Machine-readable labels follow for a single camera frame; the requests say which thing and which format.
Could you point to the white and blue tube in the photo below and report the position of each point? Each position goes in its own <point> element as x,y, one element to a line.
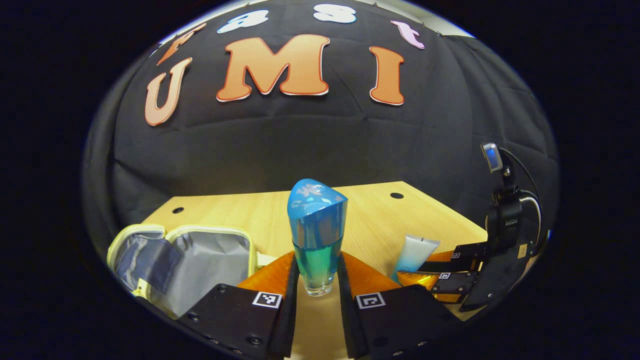
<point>412,255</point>

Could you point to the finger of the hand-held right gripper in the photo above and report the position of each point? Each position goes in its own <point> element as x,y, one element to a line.
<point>467,255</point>
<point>450,286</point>

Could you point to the blue glass bottle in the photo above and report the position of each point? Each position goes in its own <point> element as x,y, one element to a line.
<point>316,235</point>

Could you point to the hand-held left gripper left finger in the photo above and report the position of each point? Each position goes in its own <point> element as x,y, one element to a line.
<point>287,320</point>

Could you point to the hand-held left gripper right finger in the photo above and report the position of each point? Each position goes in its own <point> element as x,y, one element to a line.
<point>347,320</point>

